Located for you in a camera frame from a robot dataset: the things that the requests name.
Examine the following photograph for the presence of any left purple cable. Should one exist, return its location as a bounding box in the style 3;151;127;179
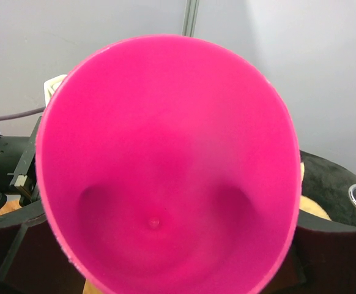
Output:
0;106;46;124

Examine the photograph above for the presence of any magenta plastic goblet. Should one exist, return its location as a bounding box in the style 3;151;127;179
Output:
35;35;302;293

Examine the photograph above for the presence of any left aluminium frame post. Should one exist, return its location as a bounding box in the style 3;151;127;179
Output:
182;0;200;37

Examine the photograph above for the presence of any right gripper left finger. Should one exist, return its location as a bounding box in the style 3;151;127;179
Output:
0;202;86;293

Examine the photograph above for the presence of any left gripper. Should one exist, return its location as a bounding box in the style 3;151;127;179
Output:
0;119;41;205

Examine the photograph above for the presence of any black floral plush pillow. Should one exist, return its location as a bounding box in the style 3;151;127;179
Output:
300;151;356;227

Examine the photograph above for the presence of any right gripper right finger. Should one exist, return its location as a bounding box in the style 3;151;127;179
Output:
263;211;356;293

